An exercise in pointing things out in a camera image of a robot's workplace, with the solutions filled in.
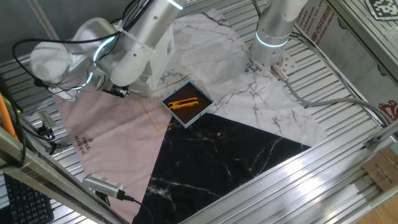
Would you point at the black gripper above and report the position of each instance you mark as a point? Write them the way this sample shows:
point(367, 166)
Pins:
point(109, 88)

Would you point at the white plastic drawer cabinet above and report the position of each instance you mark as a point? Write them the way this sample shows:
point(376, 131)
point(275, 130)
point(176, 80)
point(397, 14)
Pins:
point(157, 67)

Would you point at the marble pink black tablecloth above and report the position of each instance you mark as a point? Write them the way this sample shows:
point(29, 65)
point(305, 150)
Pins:
point(109, 130)

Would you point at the orange plastic clip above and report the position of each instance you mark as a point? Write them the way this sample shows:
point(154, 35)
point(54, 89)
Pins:
point(183, 103)

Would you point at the light blue square tray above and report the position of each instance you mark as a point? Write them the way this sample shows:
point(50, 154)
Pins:
point(192, 115)

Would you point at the grey metal pole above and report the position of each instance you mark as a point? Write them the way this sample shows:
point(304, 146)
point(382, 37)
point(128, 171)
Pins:
point(40, 15)

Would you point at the orange pole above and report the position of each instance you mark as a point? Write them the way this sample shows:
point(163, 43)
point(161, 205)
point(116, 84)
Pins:
point(6, 116)

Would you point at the black keyboard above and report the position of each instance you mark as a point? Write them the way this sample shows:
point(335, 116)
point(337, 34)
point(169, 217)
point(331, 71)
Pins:
point(28, 205)

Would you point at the printed cardboard panel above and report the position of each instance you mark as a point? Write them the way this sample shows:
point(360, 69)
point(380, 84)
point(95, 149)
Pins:
point(351, 53)

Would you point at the brown cardboard box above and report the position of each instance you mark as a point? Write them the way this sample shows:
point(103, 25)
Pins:
point(382, 171)

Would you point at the black white marker board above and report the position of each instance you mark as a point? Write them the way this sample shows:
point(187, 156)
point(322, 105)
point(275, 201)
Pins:
point(384, 8)

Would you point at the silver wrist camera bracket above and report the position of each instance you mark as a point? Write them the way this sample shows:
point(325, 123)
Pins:
point(63, 93)

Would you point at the small silver camera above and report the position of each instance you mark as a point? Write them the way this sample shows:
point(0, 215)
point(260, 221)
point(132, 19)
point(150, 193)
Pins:
point(46, 119)

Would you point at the silver camera with vents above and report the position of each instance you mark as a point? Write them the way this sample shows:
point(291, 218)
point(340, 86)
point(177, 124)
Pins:
point(102, 185)

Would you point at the aluminium strut with bracket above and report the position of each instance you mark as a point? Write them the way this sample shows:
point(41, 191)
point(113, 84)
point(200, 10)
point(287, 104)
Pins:
point(379, 137)

